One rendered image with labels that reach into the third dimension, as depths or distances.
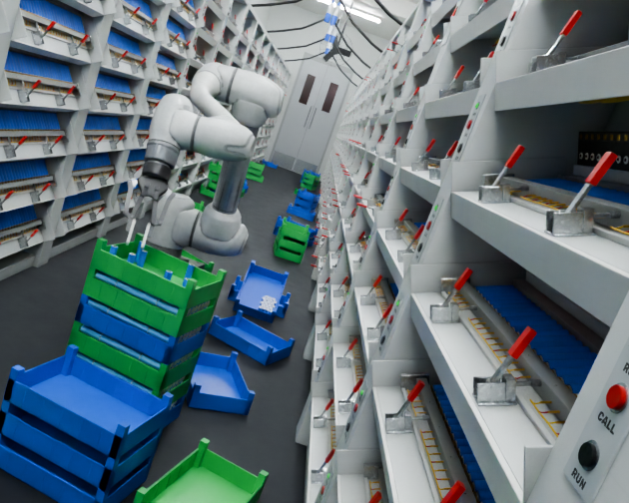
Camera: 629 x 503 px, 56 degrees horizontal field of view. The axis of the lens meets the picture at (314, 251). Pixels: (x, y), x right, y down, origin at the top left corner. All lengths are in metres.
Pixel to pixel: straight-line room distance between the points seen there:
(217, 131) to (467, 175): 0.84
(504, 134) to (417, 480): 0.57
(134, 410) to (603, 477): 1.25
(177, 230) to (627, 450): 2.15
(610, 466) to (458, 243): 0.68
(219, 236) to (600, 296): 2.00
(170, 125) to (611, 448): 1.45
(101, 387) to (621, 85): 1.31
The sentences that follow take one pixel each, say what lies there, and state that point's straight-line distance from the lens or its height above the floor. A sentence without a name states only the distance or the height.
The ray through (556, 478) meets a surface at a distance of 0.48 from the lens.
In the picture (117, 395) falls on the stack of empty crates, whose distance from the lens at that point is 1.57.
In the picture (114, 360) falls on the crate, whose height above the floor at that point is 0.18.
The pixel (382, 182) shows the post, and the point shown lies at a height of 0.83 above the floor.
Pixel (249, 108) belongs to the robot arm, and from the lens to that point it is 2.20.
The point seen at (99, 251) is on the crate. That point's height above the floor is 0.45.
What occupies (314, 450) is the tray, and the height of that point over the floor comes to 0.17.
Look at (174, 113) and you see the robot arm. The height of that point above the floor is 0.85.
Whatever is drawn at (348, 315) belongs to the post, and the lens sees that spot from 1.79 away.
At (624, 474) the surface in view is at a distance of 0.42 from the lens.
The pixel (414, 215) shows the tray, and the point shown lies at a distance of 1.74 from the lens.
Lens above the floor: 0.94
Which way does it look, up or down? 11 degrees down
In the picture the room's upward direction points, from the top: 20 degrees clockwise
